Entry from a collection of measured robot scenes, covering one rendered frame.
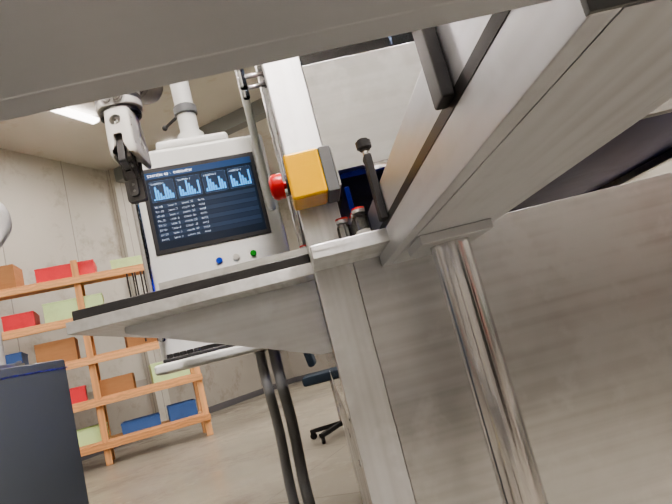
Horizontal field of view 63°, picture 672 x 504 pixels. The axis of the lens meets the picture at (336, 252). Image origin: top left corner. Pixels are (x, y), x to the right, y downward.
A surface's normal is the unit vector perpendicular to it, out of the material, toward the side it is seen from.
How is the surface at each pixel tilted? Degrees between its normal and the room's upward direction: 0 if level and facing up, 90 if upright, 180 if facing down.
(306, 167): 90
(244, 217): 90
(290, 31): 180
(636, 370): 90
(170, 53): 180
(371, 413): 90
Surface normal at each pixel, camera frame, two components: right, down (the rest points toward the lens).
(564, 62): 0.25, 0.96
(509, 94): -0.97, 0.24
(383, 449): 0.03, -0.17
